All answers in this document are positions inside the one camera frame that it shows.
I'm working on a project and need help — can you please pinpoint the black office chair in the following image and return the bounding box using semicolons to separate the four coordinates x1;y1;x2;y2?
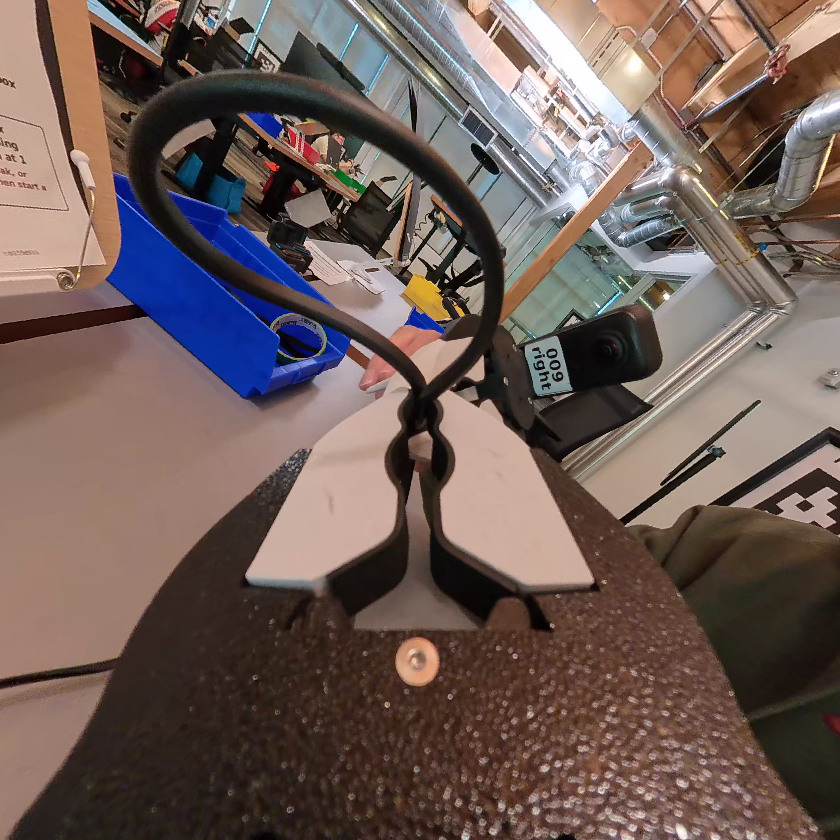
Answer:
335;180;403;257

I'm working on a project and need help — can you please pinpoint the silver air duct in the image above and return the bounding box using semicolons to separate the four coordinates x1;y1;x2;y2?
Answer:
571;85;840;319

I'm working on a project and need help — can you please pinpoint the wooden post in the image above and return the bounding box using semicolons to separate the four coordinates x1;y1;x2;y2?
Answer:
499;141;651;322

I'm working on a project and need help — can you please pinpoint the person's right hand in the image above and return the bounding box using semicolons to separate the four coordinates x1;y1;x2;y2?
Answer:
360;326;447;395

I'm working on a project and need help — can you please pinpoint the white paper sheet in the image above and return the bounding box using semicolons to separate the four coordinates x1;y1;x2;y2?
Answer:
305;239;357;286

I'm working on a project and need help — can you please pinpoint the black monitor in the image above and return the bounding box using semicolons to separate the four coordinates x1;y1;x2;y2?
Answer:
282;31;368;94

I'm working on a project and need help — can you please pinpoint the blue plastic bin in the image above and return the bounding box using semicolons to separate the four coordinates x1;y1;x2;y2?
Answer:
105;174;352;399

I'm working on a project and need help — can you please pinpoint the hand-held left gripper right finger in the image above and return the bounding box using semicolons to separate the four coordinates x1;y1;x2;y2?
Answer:
427;392;595;621

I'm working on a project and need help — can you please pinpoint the metal clip hook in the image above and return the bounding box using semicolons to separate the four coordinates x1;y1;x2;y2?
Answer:
56;150;101;291

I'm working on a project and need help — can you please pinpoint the thin black cable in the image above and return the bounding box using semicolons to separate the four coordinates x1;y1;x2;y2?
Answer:
0;659;119;688

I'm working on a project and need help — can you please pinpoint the yellow bin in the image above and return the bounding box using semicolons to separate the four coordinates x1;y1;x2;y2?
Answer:
402;272;454;322

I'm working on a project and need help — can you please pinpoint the person's right forearm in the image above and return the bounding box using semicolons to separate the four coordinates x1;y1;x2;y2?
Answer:
630;505;840;821

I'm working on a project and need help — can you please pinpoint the black and white marker poster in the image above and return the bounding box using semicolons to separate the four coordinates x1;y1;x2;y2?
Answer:
712;427;840;536

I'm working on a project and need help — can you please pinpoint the tape roll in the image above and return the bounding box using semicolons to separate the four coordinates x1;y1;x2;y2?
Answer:
269;314;329;365

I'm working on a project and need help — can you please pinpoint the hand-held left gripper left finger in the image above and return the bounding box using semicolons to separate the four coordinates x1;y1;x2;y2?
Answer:
246;397;421;616

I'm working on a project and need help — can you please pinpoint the instruction sheet board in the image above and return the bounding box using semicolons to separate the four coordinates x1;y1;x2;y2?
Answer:
0;0;122;293

